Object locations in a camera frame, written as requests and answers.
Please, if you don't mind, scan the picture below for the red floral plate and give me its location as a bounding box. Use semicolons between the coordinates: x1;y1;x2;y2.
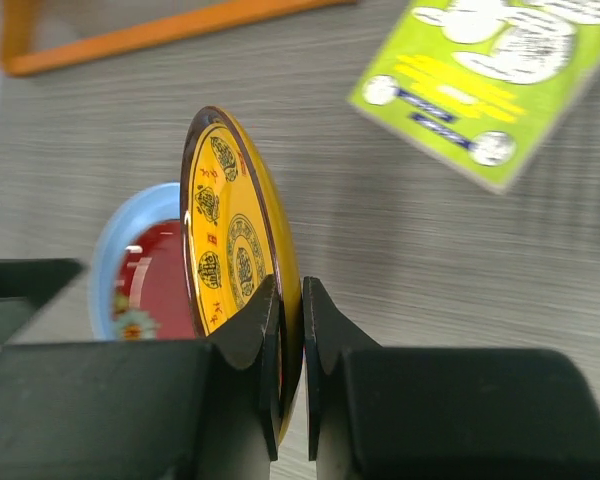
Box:
112;220;195;341

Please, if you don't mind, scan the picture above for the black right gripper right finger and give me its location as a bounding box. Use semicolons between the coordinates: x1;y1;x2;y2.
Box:
303;277;600;479

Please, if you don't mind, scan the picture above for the green book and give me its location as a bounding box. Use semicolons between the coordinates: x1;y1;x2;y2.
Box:
349;1;600;193

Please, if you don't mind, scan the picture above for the light blue plate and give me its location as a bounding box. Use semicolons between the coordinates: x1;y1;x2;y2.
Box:
88;182;180;341

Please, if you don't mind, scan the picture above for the yellow patterned plate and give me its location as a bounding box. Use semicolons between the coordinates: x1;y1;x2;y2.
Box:
180;106;303;431

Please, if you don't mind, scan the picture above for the orange wooden shelf rack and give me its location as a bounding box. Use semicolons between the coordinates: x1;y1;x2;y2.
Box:
0;0;342;77

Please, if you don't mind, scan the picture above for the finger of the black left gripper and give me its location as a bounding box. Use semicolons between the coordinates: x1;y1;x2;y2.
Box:
0;258;84;345

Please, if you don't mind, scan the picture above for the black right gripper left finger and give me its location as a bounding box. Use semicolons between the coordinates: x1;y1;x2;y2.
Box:
0;278;280;479

